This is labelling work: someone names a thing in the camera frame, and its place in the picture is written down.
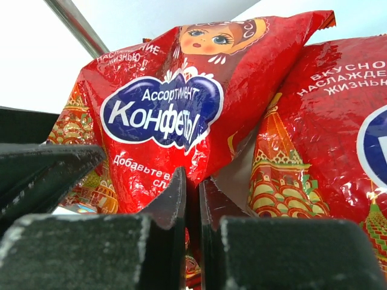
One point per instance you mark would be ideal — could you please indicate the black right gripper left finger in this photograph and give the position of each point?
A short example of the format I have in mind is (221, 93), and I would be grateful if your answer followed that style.
(100, 251)

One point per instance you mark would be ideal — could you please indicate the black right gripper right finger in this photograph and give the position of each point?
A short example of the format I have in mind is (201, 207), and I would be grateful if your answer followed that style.
(244, 252)

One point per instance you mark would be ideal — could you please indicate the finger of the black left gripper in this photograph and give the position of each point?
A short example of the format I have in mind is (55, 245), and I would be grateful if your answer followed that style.
(36, 176)

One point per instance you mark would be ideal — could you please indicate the red matryoshka candy bag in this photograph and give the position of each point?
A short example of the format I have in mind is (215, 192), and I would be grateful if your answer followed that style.
(320, 151)
(189, 98)

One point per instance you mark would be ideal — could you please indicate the light wooden two-tier shelf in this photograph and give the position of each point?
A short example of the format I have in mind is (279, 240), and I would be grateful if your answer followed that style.
(79, 27)

